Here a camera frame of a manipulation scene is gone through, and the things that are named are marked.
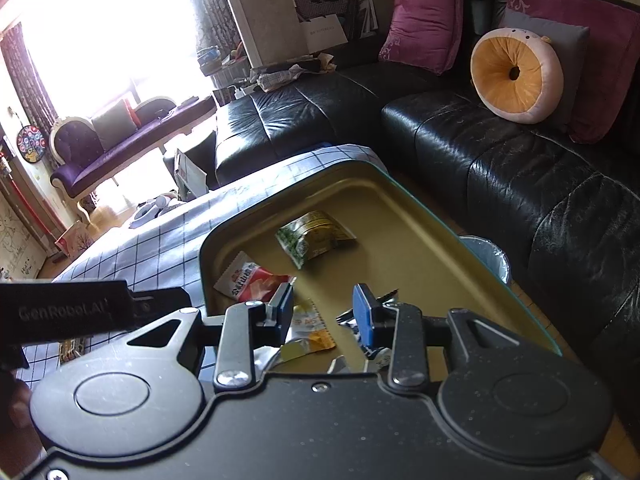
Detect orange patterned snack packet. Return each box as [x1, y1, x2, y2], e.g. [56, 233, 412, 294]
[59, 338, 92, 363]

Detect waste bin with bag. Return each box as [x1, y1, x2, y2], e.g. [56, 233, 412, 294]
[457, 236, 512, 286]

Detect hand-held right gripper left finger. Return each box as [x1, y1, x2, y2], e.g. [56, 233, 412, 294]
[126, 282, 296, 390]

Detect magenta cushion with embroidery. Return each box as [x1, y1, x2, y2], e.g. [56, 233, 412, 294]
[505, 0, 637, 145]

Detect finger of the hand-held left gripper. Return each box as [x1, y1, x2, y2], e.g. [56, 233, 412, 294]
[126, 287, 192, 322]

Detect crumpled tan paper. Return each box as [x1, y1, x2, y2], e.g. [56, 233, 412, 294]
[295, 52, 338, 75]

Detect round colourful dartboard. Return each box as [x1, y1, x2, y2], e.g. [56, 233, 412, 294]
[16, 125, 48, 163]

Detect folded plaid cloth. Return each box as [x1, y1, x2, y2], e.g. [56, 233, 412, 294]
[256, 67, 303, 92]

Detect white box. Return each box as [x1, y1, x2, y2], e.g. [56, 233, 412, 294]
[173, 147, 208, 198]

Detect white paper bag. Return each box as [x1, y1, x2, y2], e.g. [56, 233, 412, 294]
[300, 15, 348, 54]

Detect pink patterned box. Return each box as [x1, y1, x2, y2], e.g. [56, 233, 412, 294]
[54, 220, 96, 261]

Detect grey square cushion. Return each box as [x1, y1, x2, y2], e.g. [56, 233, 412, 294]
[500, 7, 591, 133]

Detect gold metal tin tray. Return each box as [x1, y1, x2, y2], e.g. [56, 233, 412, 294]
[197, 160, 563, 376]

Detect white picture frame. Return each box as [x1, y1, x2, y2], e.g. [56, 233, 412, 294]
[356, 0, 379, 38]

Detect plain magenta cushion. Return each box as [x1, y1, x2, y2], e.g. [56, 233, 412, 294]
[378, 0, 466, 76]

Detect grey cushion on chaise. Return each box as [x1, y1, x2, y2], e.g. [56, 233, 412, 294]
[90, 100, 135, 151]

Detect green and yellow snack packet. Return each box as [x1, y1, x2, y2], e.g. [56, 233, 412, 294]
[275, 210, 357, 271]

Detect person's left hand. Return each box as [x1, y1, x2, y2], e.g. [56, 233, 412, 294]
[0, 382, 48, 471]

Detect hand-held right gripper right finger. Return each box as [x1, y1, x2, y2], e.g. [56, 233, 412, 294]
[352, 283, 521, 388]

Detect orange and white snack packet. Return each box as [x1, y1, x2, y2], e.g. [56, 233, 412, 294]
[280, 300, 337, 363]

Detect blue checked tablecloth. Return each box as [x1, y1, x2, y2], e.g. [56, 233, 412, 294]
[15, 143, 386, 386]

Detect red and white snack packet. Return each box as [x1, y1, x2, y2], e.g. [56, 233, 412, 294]
[213, 251, 296, 303]

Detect silver snack packet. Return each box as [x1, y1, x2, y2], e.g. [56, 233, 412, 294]
[336, 287, 401, 361]

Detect white slippers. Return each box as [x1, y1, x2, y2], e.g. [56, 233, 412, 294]
[131, 192, 186, 221]

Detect cartoon wall poster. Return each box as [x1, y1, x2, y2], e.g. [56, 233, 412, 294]
[0, 195, 41, 281]

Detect purple chaise longue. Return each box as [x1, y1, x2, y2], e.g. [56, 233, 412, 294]
[50, 95, 218, 223]

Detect black leather corner sofa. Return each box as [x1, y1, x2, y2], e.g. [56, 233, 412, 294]
[212, 0, 640, 361]

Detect dark patterned curtain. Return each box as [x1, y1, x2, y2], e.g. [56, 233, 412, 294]
[0, 22, 58, 131]
[175, 0, 243, 61]

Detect round orange donut cushion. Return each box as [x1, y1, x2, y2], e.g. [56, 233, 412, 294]
[470, 28, 565, 125]

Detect foil snack packet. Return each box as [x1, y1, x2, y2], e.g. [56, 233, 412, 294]
[252, 342, 286, 378]

